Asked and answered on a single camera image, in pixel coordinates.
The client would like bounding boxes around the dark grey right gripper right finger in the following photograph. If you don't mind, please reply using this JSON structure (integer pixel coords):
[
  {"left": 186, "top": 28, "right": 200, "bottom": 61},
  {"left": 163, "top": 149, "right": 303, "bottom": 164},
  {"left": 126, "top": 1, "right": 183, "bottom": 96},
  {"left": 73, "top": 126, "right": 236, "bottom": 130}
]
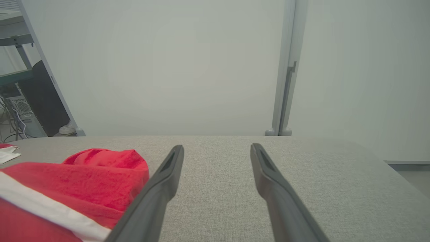
[{"left": 250, "top": 144, "right": 330, "bottom": 242}]

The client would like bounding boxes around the grey fabric covered work surface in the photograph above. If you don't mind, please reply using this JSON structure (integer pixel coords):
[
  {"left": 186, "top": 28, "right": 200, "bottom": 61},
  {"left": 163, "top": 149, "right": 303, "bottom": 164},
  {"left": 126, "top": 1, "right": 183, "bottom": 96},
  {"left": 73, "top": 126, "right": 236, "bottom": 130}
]
[{"left": 0, "top": 135, "right": 430, "bottom": 242}]

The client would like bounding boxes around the white desk with metal legs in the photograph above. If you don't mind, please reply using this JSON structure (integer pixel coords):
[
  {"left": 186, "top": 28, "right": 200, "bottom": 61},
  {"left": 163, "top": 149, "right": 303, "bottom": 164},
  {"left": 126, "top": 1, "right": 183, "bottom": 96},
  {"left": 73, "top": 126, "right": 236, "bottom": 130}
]
[{"left": 0, "top": 0, "right": 34, "bottom": 69}]

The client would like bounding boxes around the tangle of thin cables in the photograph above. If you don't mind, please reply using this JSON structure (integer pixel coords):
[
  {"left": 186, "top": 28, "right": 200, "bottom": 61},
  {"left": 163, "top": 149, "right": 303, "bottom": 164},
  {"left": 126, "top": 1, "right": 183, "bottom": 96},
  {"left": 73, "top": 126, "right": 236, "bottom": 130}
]
[{"left": 0, "top": 96, "right": 29, "bottom": 142}]

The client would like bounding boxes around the small white and red garment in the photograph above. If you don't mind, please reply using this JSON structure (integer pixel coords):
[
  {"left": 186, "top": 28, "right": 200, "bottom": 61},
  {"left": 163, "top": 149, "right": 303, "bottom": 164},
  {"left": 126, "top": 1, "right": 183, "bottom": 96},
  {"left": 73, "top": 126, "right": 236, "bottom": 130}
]
[{"left": 0, "top": 144, "right": 21, "bottom": 164}]

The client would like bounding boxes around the black computer tower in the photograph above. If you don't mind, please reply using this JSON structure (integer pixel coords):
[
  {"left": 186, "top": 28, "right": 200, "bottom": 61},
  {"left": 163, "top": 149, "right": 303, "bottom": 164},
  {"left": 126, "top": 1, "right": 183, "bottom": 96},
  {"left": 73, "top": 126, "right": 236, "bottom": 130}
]
[{"left": 7, "top": 60, "right": 72, "bottom": 138}]

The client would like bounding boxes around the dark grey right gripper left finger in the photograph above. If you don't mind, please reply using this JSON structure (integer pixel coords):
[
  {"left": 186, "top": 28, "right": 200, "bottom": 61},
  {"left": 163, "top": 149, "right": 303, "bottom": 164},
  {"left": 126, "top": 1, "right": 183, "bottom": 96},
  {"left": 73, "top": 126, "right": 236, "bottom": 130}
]
[{"left": 105, "top": 145, "right": 184, "bottom": 242}]

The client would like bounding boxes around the red basketball jersey number 23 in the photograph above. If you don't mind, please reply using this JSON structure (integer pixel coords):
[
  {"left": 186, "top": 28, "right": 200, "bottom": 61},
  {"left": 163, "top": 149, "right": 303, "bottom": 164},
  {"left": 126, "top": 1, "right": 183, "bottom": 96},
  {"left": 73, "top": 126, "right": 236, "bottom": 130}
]
[{"left": 0, "top": 148, "right": 150, "bottom": 242}]

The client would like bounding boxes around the white sneaker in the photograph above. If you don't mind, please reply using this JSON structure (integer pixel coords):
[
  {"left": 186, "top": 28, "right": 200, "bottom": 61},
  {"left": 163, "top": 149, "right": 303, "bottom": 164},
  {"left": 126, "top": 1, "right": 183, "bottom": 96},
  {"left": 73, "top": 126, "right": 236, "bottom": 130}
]
[{"left": 59, "top": 121, "right": 77, "bottom": 135}]

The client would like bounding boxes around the grey partition panel beside desk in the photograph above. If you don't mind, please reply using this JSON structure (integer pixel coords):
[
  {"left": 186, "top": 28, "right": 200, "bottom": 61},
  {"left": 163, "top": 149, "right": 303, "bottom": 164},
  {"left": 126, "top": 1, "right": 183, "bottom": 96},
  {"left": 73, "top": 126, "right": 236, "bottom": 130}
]
[{"left": 17, "top": 0, "right": 297, "bottom": 136}]

